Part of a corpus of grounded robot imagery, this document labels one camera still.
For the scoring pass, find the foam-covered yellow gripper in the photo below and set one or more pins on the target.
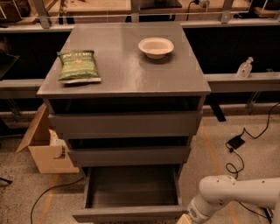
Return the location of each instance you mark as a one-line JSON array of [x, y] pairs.
[[194, 212]]

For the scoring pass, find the grey bottom drawer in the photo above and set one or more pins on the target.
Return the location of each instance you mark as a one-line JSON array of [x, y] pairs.
[[131, 193]]

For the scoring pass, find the grey drawer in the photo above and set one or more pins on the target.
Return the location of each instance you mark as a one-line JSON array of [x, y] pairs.
[[131, 193], [166, 124], [159, 150]]

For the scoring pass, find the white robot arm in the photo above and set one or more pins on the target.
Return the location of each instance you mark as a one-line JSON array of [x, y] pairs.
[[215, 192]]

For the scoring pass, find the grey middle drawer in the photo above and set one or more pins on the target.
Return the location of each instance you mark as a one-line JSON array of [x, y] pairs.
[[159, 150]]

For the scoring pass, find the grey top drawer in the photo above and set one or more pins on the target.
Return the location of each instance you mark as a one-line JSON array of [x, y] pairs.
[[166, 124]]

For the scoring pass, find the grey drawer cabinet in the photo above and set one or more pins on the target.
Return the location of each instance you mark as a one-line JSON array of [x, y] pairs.
[[130, 81]]

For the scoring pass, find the black bar on floor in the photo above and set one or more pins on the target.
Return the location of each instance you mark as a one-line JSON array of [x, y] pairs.
[[269, 214]]

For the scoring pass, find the black power adapter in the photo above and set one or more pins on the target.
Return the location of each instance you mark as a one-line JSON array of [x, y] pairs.
[[235, 143]]

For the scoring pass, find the cardboard box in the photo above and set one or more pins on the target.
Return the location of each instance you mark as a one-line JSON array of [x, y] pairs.
[[48, 151]]

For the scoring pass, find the white paper bowl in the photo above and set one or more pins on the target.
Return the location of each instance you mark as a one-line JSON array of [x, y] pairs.
[[156, 48]]

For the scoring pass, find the green chip bag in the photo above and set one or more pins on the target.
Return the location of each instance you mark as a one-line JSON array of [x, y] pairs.
[[78, 67]]

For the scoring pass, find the grey metal rail frame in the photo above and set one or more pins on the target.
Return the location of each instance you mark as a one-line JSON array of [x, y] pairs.
[[225, 9]]

